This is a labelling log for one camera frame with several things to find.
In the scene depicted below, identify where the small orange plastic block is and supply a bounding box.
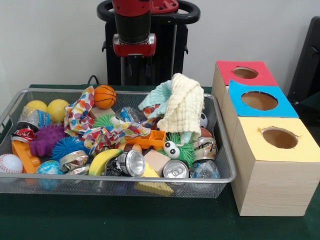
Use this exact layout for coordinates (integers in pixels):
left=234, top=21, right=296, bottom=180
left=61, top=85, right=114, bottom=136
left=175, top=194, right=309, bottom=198
left=127, top=129, right=167, bottom=150

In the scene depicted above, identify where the mint green waffle cloth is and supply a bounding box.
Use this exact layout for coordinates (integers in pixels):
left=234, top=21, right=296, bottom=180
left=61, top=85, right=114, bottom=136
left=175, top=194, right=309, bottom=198
left=138, top=80, right=201, bottom=144

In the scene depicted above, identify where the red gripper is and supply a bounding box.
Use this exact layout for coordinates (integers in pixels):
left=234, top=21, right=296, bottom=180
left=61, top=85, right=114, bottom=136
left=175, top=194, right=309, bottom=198
left=112, top=34, right=157, bottom=79

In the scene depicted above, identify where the wooden cube block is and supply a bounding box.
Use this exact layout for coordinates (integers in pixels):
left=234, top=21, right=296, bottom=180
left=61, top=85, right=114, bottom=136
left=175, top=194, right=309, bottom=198
left=89, top=105, right=116, bottom=120
left=144, top=150, right=171, bottom=176

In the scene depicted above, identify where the yellow plastic block toy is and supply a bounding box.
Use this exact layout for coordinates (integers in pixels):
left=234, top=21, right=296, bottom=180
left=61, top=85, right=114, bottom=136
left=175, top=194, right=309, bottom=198
left=134, top=161, right=174, bottom=196

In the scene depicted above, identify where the globe print ball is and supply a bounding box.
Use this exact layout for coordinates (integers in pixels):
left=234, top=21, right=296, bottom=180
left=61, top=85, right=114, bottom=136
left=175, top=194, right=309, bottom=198
left=36, top=161, right=65, bottom=177

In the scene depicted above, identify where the black cable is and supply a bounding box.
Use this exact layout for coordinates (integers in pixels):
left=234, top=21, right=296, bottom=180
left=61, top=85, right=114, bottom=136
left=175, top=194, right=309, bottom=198
left=87, top=75, right=101, bottom=86

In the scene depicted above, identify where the small orange basketball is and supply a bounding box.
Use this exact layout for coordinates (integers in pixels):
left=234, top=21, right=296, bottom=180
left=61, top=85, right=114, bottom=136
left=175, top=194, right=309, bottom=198
left=93, top=85, right=117, bottom=109

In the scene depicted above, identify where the green spiky ball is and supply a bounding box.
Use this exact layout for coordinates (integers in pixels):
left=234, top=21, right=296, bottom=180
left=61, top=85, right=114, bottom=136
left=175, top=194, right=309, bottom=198
left=159, top=132, right=196, bottom=166
left=92, top=114, right=116, bottom=128

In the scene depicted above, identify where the purple spiky ball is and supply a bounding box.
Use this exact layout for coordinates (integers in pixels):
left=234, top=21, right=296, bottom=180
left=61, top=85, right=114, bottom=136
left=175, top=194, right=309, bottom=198
left=30, top=125, right=68, bottom=157

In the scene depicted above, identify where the red soda can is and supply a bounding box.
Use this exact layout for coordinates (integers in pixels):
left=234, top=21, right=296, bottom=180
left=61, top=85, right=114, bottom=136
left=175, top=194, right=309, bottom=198
left=11, top=122, right=38, bottom=143

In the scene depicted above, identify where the white baseball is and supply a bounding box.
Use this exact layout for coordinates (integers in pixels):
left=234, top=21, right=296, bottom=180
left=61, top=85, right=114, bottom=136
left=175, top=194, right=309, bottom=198
left=0, top=153, right=24, bottom=174

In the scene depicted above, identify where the black chair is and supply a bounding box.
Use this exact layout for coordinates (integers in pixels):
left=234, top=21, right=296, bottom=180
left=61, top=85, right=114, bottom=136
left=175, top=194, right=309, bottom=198
left=287, top=16, right=320, bottom=132

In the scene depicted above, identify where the dark green table cloth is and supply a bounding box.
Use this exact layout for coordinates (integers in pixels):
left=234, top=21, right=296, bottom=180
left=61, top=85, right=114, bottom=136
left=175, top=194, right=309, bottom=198
left=0, top=84, right=320, bottom=240

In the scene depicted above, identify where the shallow wire mesh bin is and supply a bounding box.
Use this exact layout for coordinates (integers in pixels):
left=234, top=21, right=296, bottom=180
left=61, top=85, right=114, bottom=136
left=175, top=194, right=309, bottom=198
left=0, top=88, right=237, bottom=198

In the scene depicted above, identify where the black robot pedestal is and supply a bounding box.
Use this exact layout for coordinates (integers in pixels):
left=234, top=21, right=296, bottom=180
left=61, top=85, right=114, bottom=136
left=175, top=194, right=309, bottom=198
left=97, top=0, right=201, bottom=86

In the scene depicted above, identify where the wooden box with three holes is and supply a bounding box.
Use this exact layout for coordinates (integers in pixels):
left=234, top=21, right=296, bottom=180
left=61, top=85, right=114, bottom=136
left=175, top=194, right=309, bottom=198
left=211, top=61, right=320, bottom=217

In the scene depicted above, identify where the yellow toy banana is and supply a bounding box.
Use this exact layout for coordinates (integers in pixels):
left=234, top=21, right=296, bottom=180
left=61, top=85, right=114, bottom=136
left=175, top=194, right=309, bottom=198
left=88, top=148, right=123, bottom=176

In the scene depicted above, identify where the silver metal can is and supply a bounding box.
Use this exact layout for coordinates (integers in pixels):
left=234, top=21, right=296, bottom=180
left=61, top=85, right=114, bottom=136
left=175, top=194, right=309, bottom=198
left=105, top=149, right=146, bottom=177
left=163, top=159, right=190, bottom=179

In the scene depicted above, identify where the yellow ball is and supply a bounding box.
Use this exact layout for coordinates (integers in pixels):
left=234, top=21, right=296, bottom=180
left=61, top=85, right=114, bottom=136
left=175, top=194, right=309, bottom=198
left=47, top=99, right=70, bottom=123
left=25, top=100, right=48, bottom=114

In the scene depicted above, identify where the blue fuzzy ball with eyes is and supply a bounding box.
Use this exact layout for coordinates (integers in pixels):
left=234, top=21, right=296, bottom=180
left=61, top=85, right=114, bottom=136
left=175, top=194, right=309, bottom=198
left=51, top=136, right=86, bottom=162

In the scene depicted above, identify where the orange plastic block toy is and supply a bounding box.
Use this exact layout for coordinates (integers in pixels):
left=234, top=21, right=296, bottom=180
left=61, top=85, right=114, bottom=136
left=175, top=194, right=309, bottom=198
left=11, top=140, right=42, bottom=174

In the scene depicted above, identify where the cream yellow waffle cloth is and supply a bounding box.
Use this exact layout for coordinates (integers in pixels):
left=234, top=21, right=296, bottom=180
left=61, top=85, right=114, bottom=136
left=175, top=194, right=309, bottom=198
left=157, top=73, right=205, bottom=137

